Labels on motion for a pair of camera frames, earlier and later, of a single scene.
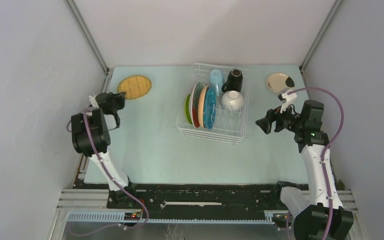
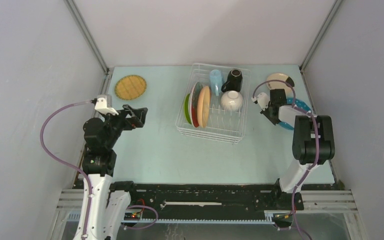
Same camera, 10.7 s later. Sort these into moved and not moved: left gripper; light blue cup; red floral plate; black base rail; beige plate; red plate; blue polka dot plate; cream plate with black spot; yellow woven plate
Moved: left gripper; blue polka dot plate; yellow woven plate
Not moved: black base rail; red plate; red floral plate; light blue cup; beige plate; cream plate with black spot
